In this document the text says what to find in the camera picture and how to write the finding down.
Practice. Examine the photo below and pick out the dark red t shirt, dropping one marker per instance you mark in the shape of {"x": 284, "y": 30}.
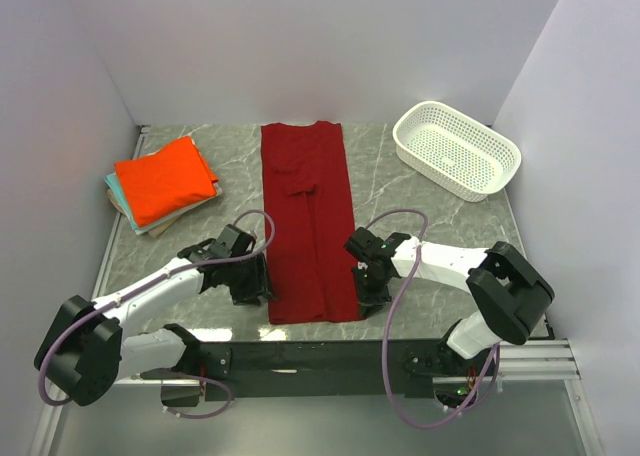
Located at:
{"x": 307, "y": 192}

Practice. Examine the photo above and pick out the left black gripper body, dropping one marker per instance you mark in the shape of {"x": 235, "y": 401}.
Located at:
{"x": 247, "y": 279}

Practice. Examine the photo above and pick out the white plastic basket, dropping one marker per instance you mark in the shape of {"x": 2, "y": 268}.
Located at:
{"x": 465, "y": 157}

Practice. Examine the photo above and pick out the black base beam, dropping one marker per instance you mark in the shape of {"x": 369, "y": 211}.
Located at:
{"x": 326, "y": 368}

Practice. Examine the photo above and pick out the teal folded t shirt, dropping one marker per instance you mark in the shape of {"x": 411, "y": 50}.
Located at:
{"x": 116, "y": 195}

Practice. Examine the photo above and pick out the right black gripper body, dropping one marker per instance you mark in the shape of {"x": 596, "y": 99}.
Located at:
{"x": 372, "y": 290}

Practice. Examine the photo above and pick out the orange folded t shirt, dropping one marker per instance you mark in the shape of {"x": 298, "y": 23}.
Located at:
{"x": 173, "y": 178}

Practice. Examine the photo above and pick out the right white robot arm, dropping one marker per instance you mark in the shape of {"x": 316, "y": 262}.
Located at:
{"x": 510, "y": 294}

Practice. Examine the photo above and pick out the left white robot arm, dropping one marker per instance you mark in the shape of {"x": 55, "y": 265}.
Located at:
{"x": 91, "y": 344}

